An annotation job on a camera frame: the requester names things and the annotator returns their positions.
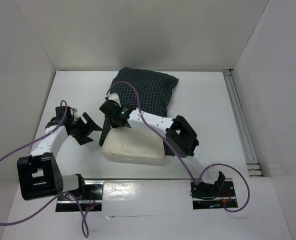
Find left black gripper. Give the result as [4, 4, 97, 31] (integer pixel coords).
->
[69, 112, 103, 146]

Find cream pillow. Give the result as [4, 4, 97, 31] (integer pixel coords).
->
[102, 127, 167, 166]

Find dark checked pillowcase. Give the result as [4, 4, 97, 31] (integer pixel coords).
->
[97, 66, 180, 158]

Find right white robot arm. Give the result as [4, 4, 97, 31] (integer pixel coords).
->
[99, 93, 226, 196]

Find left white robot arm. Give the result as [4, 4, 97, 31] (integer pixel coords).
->
[16, 106, 103, 201]

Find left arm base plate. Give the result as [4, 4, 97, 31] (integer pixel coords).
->
[55, 180, 104, 213]

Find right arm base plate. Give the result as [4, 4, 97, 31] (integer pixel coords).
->
[189, 179, 239, 210]

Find aluminium rail at right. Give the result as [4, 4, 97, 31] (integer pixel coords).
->
[223, 69, 264, 178]

